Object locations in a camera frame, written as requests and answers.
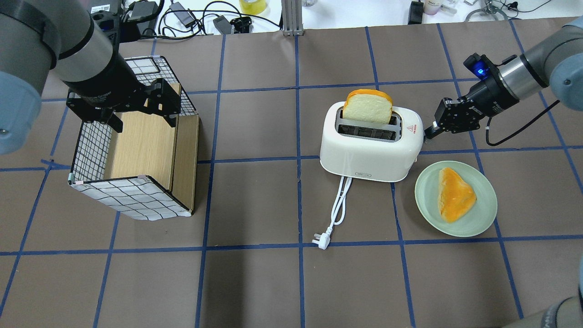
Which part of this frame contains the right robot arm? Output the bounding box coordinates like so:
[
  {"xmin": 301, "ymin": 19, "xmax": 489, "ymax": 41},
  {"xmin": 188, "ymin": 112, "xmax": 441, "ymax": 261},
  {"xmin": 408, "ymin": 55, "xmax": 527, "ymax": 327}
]
[{"xmin": 424, "ymin": 17, "xmax": 583, "ymax": 140}]

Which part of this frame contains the light green plate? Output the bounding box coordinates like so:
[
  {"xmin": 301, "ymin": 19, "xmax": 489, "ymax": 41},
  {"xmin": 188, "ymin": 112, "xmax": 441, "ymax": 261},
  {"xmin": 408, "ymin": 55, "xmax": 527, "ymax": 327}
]
[{"xmin": 414, "ymin": 161, "xmax": 498, "ymax": 237}]

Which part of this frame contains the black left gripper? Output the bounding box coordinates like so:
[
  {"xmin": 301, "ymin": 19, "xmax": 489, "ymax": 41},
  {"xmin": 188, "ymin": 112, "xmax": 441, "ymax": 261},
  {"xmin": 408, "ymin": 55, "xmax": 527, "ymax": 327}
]
[{"xmin": 66, "ymin": 78, "xmax": 181, "ymax": 133}]

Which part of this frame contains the white toaster power cord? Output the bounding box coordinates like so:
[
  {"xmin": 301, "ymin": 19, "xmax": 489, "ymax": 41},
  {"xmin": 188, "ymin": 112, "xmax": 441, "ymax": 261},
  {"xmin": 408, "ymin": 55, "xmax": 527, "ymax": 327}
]
[{"xmin": 312, "ymin": 176, "xmax": 353, "ymax": 251}]

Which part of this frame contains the white two-slot toaster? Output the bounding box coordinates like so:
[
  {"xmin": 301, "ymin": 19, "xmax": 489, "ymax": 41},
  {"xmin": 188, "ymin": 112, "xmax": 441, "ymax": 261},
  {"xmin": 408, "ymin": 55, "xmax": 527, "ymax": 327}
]
[{"xmin": 319, "ymin": 102, "xmax": 424, "ymax": 182}]

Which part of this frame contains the bread slice in toaster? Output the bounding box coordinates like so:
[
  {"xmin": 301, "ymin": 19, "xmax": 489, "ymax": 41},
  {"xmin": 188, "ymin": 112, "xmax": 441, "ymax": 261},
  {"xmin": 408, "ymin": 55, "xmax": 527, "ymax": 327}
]
[{"xmin": 342, "ymin": 89, "xmax": 393, "ymax": 124}]

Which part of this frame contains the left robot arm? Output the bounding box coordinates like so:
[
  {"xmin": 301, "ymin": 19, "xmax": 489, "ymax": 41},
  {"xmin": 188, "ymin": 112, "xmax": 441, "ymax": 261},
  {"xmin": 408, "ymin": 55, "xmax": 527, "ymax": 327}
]
[{"xmin": 0, "ymin": 0, "xmax": 181, "ymax": 155}]

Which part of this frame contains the grey power adapter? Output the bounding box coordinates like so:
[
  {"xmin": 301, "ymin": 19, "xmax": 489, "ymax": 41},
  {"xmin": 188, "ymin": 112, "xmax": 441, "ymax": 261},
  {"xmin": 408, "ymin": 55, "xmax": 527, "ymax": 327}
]
[{"xmin": 169, "ymin": 2, "xmax": 196, "ymax": 28}]

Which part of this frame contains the bread slice on plate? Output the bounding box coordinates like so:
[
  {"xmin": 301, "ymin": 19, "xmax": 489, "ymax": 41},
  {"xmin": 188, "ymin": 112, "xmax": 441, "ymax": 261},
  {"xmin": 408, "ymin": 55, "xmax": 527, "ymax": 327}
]
[{"xmin": 437, "ymin": 167, "xmax": 477, "ymax": 223}]

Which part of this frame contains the aluminium frame post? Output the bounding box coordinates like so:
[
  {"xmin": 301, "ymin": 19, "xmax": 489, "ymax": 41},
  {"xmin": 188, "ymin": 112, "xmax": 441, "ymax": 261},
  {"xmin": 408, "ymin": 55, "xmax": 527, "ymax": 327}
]
[{"xmin": 281, "ymin": 0, "xmax": 304, "ymax": 36}]

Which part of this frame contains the black power adapter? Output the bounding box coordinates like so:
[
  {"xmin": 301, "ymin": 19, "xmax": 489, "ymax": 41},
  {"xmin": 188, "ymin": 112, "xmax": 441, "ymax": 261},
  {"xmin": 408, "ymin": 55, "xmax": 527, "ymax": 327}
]
[{"xmin": 127, "ymin": 0, "xmax": 159, "ymax": 23}]

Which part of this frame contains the yellow tape roll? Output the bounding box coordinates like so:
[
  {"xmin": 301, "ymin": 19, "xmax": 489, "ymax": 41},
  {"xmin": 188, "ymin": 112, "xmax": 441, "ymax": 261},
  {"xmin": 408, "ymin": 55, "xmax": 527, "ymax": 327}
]
[{"xmin": 239, "ymin": 0, "xmax": 268, "ymax": 16}]

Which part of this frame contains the wire basket with wooden shelf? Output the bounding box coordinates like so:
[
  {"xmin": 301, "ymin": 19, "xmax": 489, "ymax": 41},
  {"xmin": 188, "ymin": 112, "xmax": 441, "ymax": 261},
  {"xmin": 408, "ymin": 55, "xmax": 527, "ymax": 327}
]
[{"xmin": 67, "ymin": 56, "xmax": 200, "ymax": 220}]

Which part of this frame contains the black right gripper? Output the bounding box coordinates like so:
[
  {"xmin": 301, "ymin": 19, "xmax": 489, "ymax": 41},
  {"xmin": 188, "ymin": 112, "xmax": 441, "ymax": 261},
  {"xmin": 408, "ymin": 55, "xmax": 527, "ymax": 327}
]
[{"xmin": 424, "ymin": 97, "xmax": 486, "ymax": 140}]

